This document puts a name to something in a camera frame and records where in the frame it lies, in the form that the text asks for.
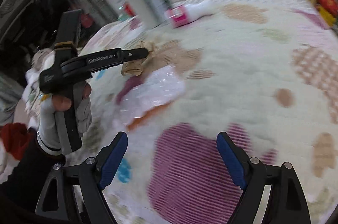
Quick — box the yellow shopping bag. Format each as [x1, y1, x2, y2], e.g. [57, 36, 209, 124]
[316, 4, 336, 27]

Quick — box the white cylindrical cup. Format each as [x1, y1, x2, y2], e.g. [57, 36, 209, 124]
[125, 0, 160, 30]

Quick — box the red gift bag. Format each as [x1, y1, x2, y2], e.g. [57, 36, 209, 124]
[317, 0, 337, 17]

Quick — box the brown paper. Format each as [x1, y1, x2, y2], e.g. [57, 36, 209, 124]
[121, 39, 158, 76]

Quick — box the white tissue pack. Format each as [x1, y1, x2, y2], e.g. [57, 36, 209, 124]
[115, 65, 186, 127]

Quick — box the left gloved hand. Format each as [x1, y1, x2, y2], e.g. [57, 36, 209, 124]
[36, 81, 94, 157]

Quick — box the patchwork apple pattern quilt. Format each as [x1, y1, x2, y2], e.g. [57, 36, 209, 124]
[67, 0, 337, 223]

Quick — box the white pink lotion bottle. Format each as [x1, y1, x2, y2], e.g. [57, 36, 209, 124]
[164, 0, 216, 28]

